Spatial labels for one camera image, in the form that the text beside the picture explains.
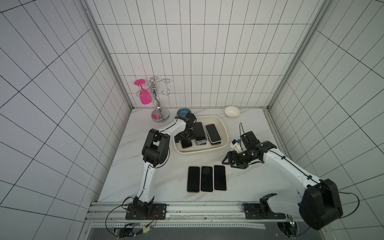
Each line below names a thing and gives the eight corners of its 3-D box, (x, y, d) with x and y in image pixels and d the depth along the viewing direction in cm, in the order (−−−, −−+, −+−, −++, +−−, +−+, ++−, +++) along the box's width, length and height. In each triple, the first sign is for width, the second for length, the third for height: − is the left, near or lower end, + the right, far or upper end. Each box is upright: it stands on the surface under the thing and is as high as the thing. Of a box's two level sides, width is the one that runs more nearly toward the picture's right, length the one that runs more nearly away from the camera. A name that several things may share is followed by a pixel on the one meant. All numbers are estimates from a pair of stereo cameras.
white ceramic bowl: (225, 118, 113) (226, 115, 109) (223, 110, 119) (224, 106, 115) (239, 118, 113) (241, 115, 109) (237, 110, 119) (238, 106, 115)
